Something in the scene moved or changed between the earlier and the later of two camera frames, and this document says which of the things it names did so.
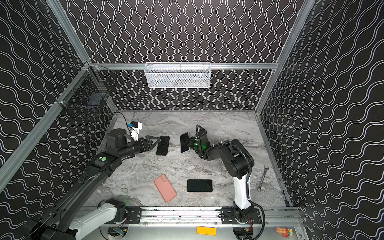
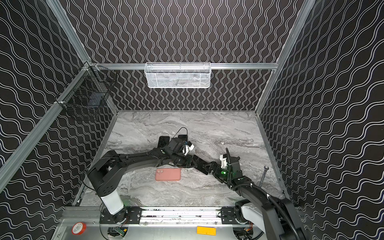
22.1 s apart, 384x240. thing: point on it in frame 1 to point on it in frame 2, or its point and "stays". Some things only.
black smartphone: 199,185 to 199,164
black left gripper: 144,144 to 193,160
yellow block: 206,230 stays
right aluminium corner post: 298,25 stays
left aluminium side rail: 8,162 stays
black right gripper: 194,142 to 218,169
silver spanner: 259,189 stays
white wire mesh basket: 178,75 stays
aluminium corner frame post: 71,30 stays
